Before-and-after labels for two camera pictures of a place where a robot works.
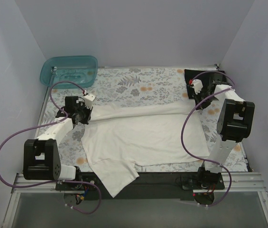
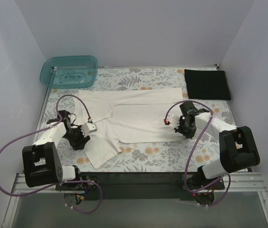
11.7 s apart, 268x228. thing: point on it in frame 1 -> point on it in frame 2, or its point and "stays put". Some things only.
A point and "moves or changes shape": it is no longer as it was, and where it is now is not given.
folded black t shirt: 204,76 stays put
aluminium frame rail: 238,183 stays put
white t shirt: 118,139 moves or changes shape
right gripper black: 197,97 -> 184,128
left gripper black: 82,116 -> 78,141
